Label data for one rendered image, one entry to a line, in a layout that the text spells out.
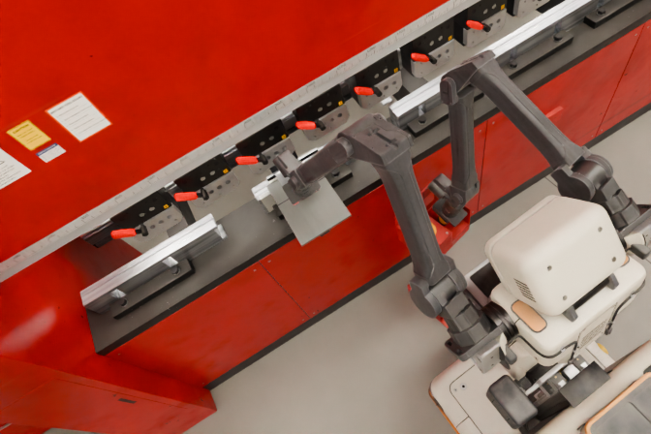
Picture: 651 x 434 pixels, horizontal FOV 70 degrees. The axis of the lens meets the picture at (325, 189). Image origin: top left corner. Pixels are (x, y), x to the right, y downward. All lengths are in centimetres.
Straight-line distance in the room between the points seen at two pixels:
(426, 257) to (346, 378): 142
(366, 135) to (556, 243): 40
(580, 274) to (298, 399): 162
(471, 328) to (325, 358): 138
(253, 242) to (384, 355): 96
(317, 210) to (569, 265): 77
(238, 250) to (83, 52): 84
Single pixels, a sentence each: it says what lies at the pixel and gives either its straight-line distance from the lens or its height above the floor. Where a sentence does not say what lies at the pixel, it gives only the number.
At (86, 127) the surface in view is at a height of 156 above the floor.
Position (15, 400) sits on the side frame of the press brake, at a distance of 167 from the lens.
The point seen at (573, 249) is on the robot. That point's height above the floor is 137.
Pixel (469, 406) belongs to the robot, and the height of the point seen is 28.
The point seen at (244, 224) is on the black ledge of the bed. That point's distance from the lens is 167.
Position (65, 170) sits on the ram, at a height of 149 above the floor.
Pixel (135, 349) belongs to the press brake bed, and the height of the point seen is 76.
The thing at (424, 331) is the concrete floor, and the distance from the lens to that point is 231.
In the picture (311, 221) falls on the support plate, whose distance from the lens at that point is 144.
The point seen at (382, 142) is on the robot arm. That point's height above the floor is 157.
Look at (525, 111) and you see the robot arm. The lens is 117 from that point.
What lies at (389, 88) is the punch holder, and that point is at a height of 114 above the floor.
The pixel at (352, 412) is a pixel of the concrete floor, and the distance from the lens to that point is 229.
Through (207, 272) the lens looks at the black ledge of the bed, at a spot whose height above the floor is 87.
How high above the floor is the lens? 224
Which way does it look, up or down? 57 degrees down
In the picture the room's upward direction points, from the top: 24 degrees counter-clockwise
